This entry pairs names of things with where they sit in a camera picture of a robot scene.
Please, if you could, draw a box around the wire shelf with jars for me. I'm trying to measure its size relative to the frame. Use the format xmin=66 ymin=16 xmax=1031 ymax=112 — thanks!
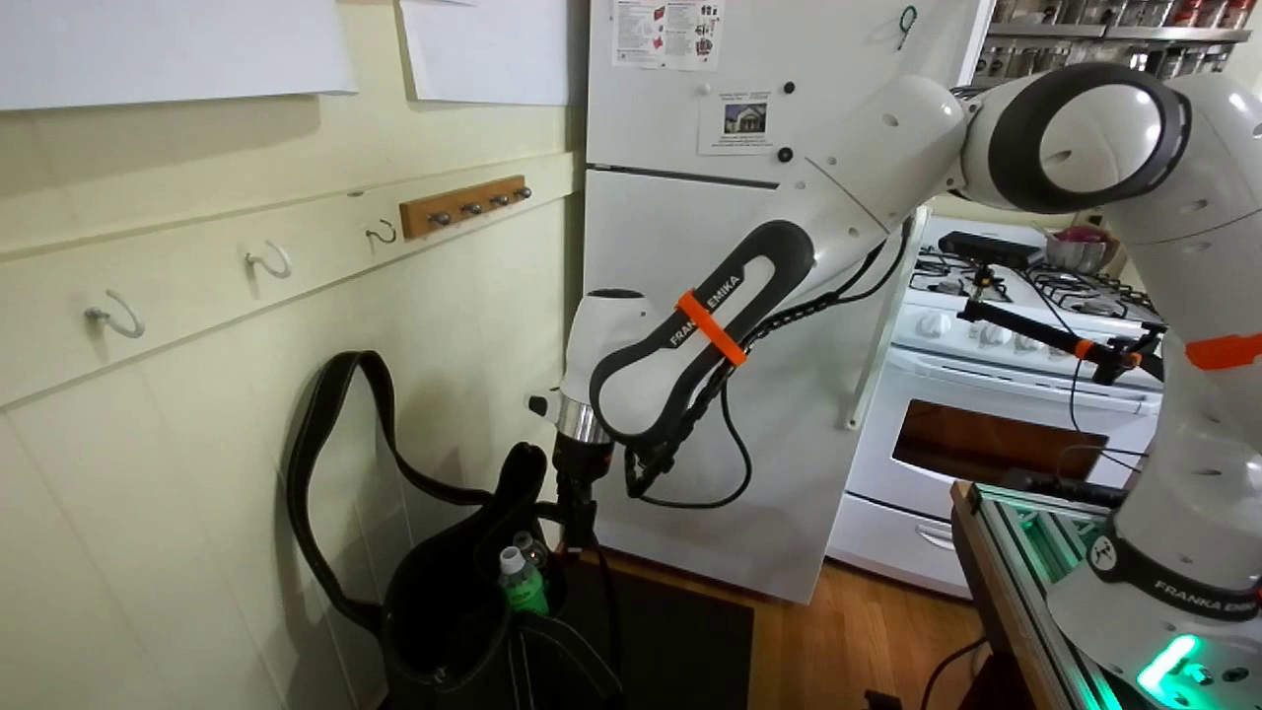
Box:
xmin=977 ymin=0 xmax=1258 ymax=92

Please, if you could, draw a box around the black tote bag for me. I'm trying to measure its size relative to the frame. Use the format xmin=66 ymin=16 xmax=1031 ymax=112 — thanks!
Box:
xmin=283 ymin=346 xmax=628 ymax=710

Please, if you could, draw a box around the wooden peg rack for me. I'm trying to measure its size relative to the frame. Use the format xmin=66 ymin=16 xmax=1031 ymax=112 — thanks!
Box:
xmin=397 ymin=174 xmax=536 ymax=246

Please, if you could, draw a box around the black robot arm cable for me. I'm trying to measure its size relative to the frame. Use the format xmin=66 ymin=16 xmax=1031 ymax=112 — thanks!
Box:
xmin=622 ymin=213 xmax=918 ymax=514

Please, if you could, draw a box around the green lit robot cart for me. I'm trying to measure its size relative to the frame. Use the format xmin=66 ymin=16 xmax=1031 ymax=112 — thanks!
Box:
xmin=945 ymin=476 xmax=1262 ymax=710

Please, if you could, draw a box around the white refrigerator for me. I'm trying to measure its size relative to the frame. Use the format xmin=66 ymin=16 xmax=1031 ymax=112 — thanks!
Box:
xmin=563 ymin=0 xmax=998 ymax=608

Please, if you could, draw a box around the white stove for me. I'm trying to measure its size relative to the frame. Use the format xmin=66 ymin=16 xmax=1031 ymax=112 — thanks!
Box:
xmin=824 ymin=213 xmax=1175 ymax=602

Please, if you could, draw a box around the large white paper sheet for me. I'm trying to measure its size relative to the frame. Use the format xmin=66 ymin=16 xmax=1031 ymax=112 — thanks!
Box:
xmin=0 ymin=0 xmax=359 ymax=116

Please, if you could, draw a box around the black floor cable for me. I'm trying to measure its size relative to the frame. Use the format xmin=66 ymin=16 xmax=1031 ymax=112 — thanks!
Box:
xmin=918 ymin=631 xmax=994 ymax=710

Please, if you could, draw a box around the printed paper on refrigerator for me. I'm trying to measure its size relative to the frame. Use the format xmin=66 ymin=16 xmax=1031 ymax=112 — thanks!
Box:
xmin=606 ymin=0 xmax=731 ymax=71

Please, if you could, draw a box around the green bottle white cap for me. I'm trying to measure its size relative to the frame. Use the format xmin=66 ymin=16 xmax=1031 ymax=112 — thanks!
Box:
xmin=494 ymin=543 xmax=556 ymax=625

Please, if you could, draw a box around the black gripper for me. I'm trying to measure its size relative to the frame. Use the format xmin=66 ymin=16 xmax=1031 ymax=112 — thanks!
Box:
xmin=548 ymin=433 xmax=621 ymax=549

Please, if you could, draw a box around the black side table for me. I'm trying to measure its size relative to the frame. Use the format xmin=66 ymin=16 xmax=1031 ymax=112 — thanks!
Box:
xmin=563 ymin=549 xmax=761 ymax=710

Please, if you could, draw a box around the small white paper sheet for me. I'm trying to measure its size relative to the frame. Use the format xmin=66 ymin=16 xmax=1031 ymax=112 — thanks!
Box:
xmin=396 ymin=0 xmax=572 ymax=112

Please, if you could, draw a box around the black camera on stand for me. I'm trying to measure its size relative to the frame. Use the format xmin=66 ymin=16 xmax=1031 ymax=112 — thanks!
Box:
xmin=935 ymin=229 xmax=1170 ymax=392

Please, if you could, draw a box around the photo magnet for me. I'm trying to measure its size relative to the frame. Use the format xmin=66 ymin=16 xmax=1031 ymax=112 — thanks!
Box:
xmin=718 ymin=92 xmax=776 ymax=142

